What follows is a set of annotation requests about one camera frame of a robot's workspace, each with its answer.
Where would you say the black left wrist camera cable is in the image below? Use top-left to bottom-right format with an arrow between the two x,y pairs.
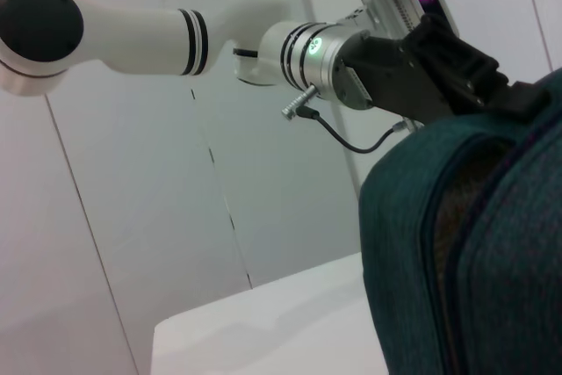
280,84 -> 426,156

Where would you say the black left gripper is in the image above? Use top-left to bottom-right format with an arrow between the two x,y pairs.
337,12 -> 552,125

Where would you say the dark teal insulated lunch bag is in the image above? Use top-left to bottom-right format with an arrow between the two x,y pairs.
357,68 -> 562,375

